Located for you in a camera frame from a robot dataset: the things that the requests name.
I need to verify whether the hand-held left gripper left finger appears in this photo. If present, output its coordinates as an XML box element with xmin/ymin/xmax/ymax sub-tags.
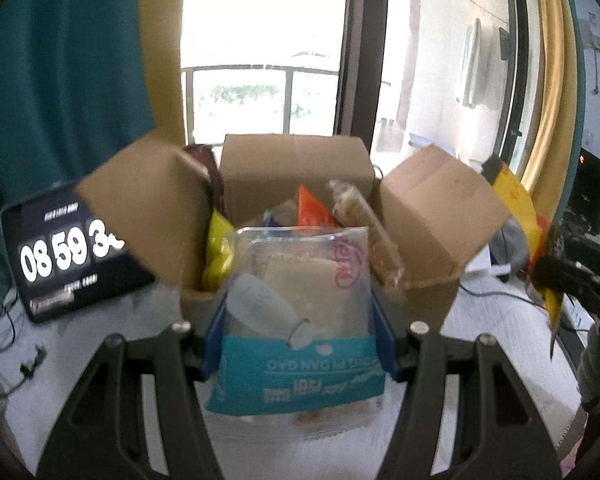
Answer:
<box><xmin>37</xmin><ymin>299</ymin><xmax>227</xmax><ymax>480</ymax></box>

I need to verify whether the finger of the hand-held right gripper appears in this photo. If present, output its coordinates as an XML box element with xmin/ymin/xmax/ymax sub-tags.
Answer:
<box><xmin>531</xmin><ymin>255</ymin><xmax>582</xmax><ymax>294</ymax></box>

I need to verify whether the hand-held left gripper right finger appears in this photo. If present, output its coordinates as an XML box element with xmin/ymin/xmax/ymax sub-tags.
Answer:
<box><xmin>370</xmin><ymin>291</ymin><xmax>563</xmax><ymax>480</ymax></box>

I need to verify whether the yellow snack packet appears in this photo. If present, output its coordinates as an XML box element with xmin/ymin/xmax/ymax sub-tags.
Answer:
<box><xmin>201</xmin><ymin>209</ymin><xmax>238</xmax><ymax>292</ymax></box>

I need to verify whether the clear blue cake packet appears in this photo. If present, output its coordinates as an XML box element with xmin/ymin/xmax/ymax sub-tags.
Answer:
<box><xmin>202</xmin><ymin>225</ymin><xmax>387</xmax><ymax>441</ymax></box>

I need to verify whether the clear cookie packet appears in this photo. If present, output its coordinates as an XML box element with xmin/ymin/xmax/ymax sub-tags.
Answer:
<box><xmin>327</xmin><ymin>179</ymin><xmax>407</xmax><ymax>297</ymax></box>

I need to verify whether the orange snack packet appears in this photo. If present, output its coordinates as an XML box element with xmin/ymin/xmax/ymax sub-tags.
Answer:
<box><xmin>296</xmin><ymin>184</ymin><xmax>340</xmax><ymax>229</ymax></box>

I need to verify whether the dark brown snack packet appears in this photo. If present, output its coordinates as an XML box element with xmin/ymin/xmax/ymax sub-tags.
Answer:
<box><xmin>182</xmin><ymin>144</ymin><xmax>226</xmax><ymax>213</ymax></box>

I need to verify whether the cardboard box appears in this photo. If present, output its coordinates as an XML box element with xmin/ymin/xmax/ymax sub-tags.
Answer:
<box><xmin>77</xmin><ymin>130</ymin><xmax>512</xmax><ymax>341</ymax></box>

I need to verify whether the grey bag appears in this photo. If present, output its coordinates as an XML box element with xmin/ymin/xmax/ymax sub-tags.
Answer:
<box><xmin>489</xmin><ymin>219</ymin><xmax>532</xmax><ymax>267</ymax></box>

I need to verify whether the white paper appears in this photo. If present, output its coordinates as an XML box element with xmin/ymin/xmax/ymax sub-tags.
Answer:
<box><xmin>467</xmin><ymin>245</ymin><xmax>511</xmax><ymax>282</ymax></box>

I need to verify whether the black monitor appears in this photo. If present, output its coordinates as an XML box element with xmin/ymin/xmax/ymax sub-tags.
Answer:
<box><xmin>567</xmin><ymin>149</ymin><xmax>600</xmax><ymax>234</ymax></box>

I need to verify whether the black tablet clock display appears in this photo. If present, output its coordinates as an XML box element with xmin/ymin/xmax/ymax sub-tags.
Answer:
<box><xmin>0</xmin><ymin>185</ymin><xmax>156</xmax><ymax>323</ymax></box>

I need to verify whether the yellow curtain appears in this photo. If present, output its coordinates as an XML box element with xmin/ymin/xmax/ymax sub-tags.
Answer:
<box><xmin>139</xmin><ymin>0</ymin><xmax>189</xmax><ymax>147</ymax></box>
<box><xmin>520</xmin><ymin>0</ymin><xmax>581</xmax><ymax>196</ymax></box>

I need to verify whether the teal curtain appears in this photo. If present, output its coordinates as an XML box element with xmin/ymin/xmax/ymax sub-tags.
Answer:
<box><xmin>560</xmin><ymin>0</ymin><xmax>591</xmax><ymax>161</ymax></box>
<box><xmin>0</xmin><ymin>0</ymin><xmax>156</xmax><ymax>271</ymax></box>

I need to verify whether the hanging pale garment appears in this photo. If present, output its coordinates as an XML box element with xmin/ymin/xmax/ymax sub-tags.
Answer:
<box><xmin>459</xmin><ymin>17</ymin><xmax>497</xmax><ymax>109</ymax></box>

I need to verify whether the black balcony railing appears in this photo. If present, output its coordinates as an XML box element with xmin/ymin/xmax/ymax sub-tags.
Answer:
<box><xmin>181</xmin><ymin>64</ymin><xmax>342</xmax><ymax>144</ymax></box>

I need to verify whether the black cable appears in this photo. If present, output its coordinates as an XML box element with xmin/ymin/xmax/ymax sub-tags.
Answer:
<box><xmin>0</xmin><ymin>280</ymin><xmax>49</xmax><ymax>401</ymax></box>

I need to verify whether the black window frame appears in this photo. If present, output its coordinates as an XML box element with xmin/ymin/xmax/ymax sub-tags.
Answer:
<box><xmin>332</xmin><ymin>0</ymin><xmax>392</xmax><ymax>142</ymax></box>

